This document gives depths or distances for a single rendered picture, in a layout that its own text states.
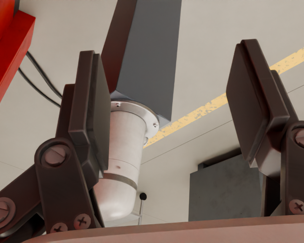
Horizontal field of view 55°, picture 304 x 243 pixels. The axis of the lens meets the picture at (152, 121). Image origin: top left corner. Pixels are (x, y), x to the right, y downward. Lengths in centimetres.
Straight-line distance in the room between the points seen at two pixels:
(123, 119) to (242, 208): 195
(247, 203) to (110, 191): 199
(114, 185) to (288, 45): 154
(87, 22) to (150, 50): 107
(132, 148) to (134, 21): 39
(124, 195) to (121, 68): 31
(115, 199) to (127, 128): 18
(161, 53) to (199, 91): 131
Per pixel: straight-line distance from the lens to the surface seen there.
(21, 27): 193
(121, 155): 68
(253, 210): 250
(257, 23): 183
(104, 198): 64
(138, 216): 390
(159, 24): 99
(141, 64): 81
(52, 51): 215
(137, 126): 74
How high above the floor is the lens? 145
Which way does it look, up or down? 35 degrees down
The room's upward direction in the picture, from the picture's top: 172 degrees counter-clockwise
